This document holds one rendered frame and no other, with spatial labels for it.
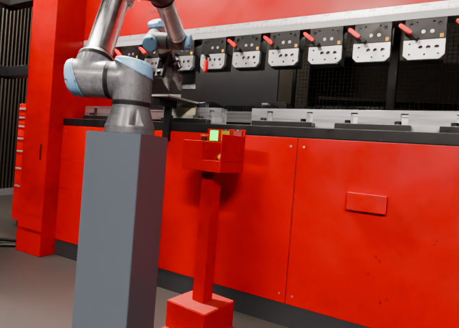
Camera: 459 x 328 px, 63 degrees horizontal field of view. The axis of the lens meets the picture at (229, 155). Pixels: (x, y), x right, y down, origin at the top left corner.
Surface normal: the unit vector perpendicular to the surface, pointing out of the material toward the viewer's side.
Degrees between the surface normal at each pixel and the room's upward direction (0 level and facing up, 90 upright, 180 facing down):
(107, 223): 90
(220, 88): 90
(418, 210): 90
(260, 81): 90
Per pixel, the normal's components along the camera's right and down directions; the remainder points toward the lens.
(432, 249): -0.49, -0.03
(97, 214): -0.27, -0.01
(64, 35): 0.87, 0.07
